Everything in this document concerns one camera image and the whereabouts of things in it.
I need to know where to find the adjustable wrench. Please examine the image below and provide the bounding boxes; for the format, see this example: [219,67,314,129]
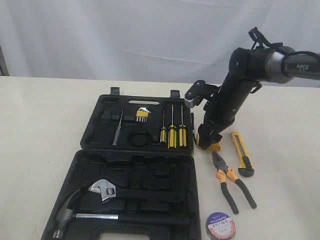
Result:
[88,179,184,203]

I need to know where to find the small yellow black screwdriver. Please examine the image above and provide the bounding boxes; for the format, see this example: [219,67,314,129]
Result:
[159,109,167,143]

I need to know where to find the white backdrop curtain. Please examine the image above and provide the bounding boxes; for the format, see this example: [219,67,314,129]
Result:
[0,0,320,84]

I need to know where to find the yellow utility knife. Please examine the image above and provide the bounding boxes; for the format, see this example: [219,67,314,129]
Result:
[230,131,255,178]

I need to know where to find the middle yellow black screwdriver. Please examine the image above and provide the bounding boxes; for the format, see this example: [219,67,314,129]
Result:
[168,105,177,149]

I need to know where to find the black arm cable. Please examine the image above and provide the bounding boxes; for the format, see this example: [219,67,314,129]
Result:
[248,26,320,57]

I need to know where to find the electrical tape roll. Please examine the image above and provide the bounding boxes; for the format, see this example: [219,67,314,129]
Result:
[205,212,236,240]

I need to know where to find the right yellow black screwdriver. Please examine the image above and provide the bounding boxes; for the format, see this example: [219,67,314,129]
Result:
[179,105,187,147]

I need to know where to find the yellow tape measure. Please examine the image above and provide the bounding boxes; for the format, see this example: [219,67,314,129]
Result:
[196,134,221,152]

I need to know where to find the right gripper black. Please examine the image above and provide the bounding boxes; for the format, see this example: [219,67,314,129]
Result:
[197,100,242,150]

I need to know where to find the yellow hex key set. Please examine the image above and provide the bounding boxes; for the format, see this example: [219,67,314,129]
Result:
[135,107,150,123]

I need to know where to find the black plastic tool case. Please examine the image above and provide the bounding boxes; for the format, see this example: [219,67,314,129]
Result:
[42,87,202,240]

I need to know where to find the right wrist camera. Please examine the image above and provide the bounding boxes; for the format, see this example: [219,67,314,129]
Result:
[184,80,220,109]

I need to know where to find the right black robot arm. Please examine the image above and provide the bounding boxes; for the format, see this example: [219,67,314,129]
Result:
[195,48,320,149]

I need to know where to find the orange black combination pliers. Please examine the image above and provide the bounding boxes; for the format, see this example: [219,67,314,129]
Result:
[211,151,257,215]

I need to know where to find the claw hammer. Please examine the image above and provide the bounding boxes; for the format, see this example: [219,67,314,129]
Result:
[52,189,191,240]

